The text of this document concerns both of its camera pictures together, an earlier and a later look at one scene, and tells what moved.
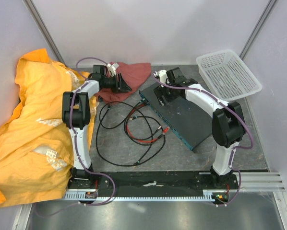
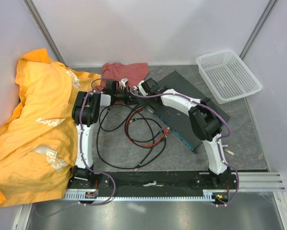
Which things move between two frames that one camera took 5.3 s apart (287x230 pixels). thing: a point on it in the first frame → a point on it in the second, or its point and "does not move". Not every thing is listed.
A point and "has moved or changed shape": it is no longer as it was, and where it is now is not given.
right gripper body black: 167,91 → 146,101
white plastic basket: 227,74 does not move
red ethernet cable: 160,137 has moved or changed shape
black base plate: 159,181 does not move
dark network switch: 191,122 does not move
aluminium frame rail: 259,182 does not move
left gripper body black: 111,83 → 122,96
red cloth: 133,74 does not move
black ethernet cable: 128,132 has moved or changed shape
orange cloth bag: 31,156 does not move
